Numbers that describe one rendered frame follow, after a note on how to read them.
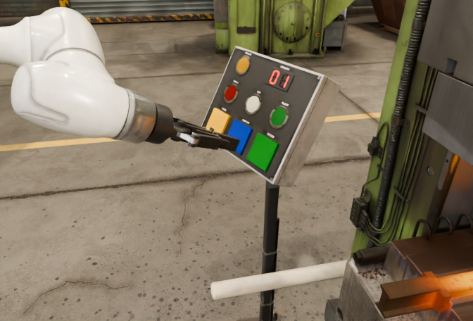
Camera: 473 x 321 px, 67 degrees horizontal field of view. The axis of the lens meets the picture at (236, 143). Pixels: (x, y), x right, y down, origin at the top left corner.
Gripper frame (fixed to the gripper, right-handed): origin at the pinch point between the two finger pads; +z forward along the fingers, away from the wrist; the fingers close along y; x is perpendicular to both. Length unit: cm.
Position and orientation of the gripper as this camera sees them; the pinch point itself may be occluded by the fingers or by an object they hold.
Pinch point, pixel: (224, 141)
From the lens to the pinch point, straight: 79.9
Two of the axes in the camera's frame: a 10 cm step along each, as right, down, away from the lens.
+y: 6.0, 3.9, -7.0
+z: 7.0, 1.9, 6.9
